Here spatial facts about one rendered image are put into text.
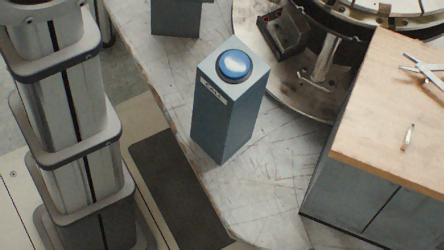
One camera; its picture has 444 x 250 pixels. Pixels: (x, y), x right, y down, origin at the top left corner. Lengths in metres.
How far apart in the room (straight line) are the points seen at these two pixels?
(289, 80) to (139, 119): 0.62
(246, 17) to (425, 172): 0.48
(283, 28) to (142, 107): 0.63
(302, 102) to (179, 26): 0.23
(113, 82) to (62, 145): 1.08
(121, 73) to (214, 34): 0.86
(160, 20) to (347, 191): 0.42
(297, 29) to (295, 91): 0.10
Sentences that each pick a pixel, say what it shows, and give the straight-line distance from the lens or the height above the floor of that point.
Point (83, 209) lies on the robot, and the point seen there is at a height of 0.67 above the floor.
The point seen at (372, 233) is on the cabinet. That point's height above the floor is 0.82.
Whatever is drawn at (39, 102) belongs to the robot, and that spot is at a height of 1.09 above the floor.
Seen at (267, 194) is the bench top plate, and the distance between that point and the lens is 1.32.
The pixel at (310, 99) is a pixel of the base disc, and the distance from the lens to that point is 1.37.
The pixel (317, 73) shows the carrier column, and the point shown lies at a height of 0.84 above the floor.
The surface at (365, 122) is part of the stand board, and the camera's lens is 1.08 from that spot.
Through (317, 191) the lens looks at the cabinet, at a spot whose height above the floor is 0.90.
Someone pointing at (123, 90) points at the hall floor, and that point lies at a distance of 2.23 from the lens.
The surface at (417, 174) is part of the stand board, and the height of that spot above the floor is 1.06.
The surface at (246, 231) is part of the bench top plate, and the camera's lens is 1.30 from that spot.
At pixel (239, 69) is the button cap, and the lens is 1.10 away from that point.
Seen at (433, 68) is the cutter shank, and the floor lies 1.09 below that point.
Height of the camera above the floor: 2.03
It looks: 67 degrees down
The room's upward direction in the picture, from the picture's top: 10 degrees clockwise
